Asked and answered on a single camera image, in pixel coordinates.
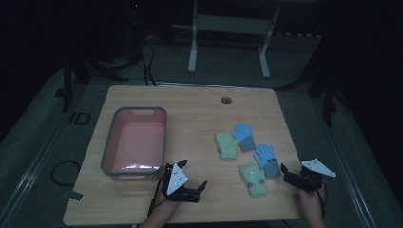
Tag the person's left hand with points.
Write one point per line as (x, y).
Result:
(166, 201)

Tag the black tripod stand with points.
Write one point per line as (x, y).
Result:
(85, 69)
(323, 82)

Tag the plain green glove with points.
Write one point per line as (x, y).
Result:
(226, 146)

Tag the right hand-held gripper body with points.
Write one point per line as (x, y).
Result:
(305, 182)

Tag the pink basin with grey rim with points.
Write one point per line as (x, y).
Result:
(138, 142)

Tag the round grey table grommet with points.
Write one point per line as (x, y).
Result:
(226, 100)

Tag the green glove with bear print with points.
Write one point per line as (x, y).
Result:
(254, 180)

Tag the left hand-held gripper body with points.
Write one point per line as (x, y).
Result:
(176, 180)

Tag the person's right hand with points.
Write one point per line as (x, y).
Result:
(309, 201)

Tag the grey tape piece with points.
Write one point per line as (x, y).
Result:
(75, 196)

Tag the blue glove with grey cuff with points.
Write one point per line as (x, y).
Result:
(266, 158)
(244, 134)

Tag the power strip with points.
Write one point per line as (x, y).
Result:
(297, 34)

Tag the white metal desk frame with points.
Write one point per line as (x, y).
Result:
(228, 25)

